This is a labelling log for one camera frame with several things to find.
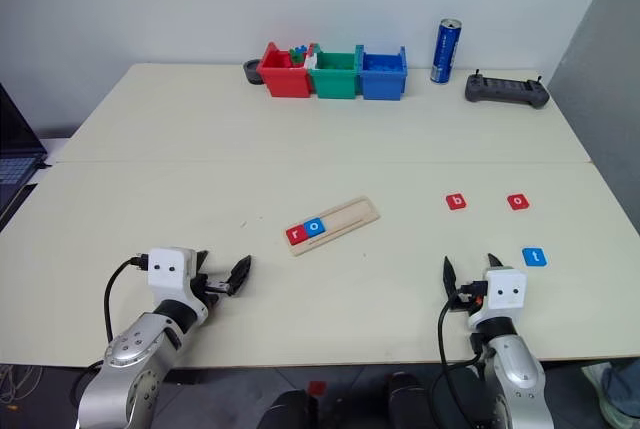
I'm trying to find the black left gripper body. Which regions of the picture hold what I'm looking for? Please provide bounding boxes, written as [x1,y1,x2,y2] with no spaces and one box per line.
[192,268,239,308]

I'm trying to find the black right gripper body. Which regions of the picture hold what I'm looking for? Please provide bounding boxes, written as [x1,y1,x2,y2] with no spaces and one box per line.
[447,279,489,314]

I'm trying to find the blue letter tile t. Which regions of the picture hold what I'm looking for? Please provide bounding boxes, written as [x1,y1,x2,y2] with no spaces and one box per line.
[521,246,551,269]

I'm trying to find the blue letter tile o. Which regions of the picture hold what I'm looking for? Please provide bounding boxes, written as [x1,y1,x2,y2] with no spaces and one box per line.
[303,217,328,239]

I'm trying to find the wooden letter tray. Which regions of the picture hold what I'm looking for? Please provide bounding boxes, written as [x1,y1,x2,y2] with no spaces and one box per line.
[284,195,382,258]

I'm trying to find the dark rounded shape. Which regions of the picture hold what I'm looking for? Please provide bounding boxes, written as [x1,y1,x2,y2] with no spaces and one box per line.
[255,388,321,429]
[383,371,432,429]

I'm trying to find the grey remote controller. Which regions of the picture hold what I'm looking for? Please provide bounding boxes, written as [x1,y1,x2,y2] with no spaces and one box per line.
[464,70,551,110]

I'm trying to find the white green sneaker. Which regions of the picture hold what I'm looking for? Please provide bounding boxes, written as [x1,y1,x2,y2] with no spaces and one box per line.
[581,363,640,429]

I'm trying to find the blue jeans leg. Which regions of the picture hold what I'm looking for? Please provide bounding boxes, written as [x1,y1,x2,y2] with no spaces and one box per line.
[599,357,640,416]

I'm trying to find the red plastic bin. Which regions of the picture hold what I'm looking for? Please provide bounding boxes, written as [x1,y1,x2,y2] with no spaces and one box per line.
[256,41,314,99]

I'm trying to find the blue plastic bin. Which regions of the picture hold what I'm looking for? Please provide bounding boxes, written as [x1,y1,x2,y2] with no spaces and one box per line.
[355,44,409,102]

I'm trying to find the green plastic bin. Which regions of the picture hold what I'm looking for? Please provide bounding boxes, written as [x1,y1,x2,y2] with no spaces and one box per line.
[306,43,363,100]

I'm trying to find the blue drink can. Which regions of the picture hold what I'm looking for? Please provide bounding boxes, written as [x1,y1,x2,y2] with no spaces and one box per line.
[430,18,463,85]

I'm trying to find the dark laptop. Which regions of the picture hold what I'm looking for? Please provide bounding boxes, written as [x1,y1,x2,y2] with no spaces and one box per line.
[0,82,50,216]

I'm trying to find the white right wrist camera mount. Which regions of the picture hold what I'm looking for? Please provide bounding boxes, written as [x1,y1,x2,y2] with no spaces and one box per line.
[467,267,527,331]

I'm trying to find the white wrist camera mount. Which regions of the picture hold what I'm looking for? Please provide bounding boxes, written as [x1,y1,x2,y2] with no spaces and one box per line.
[467,267,527,331]
[146,247,210,326]

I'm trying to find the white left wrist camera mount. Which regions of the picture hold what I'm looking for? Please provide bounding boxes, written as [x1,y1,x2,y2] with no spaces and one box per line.
[146,247,210,326]

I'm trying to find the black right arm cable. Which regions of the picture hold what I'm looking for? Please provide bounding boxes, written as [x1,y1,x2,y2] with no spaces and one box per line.
[430,293,507,429]

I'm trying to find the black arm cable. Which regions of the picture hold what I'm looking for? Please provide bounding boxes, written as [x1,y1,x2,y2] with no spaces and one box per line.
[430,293,507,429]
[103,254,151,346]

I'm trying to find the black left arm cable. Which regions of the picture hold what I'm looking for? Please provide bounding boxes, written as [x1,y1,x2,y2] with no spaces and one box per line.
[103,254,151,346]

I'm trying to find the white tangled cable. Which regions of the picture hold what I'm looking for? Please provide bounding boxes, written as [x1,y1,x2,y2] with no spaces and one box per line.
[0,362,47,406]

